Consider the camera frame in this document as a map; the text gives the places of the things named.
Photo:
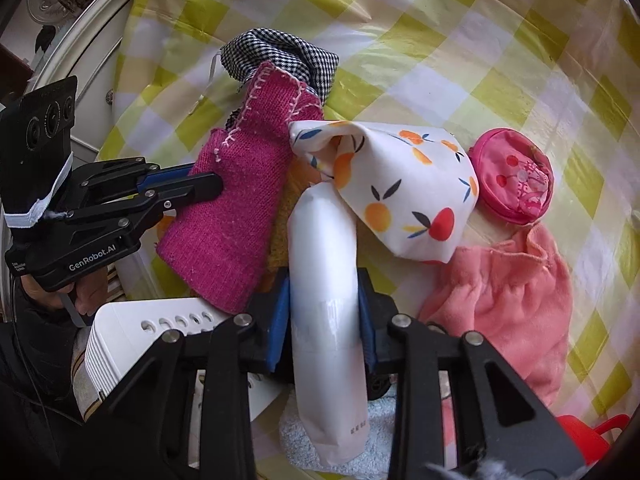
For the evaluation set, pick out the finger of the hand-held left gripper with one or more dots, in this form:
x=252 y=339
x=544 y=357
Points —
x=170 y=175
x=195 y=187

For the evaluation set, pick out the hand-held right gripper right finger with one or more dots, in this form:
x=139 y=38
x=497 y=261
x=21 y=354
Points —
x=369 y=345

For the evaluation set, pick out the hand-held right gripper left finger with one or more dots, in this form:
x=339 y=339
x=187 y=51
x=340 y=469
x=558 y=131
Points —
x=277 y=330

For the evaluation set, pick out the magenta knitted cloth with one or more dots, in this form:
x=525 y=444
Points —
x=235 y=200

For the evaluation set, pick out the white tube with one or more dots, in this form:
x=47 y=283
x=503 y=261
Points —
x=325 y=285

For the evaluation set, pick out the light blue towel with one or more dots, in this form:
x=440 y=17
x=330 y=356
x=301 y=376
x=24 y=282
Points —
x=295 y=435

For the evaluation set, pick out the white orange print cloth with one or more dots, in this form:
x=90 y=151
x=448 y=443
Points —
x=400 y=175

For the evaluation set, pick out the person's left hand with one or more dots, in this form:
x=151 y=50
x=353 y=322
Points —
x=85 y=292

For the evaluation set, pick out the white cabinet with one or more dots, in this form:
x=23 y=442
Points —
x=95 y=70

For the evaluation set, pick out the mustard yellow textured pad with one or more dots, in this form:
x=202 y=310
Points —
x=282 y=225

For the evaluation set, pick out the coral pink towel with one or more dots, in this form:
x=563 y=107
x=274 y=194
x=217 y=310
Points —
x=500 y=300

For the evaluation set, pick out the black white houndstooth cloth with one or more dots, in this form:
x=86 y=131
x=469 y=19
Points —
x=280 y=50

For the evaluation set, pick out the pink round coin purse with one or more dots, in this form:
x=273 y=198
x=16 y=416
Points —
x=505 y=180

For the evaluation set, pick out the red thermos flask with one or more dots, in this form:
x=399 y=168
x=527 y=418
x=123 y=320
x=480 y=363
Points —
x=585 y=435

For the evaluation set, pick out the yellow checked plastic tablecloth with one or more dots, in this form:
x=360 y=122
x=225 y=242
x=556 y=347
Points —
x=450 y=35

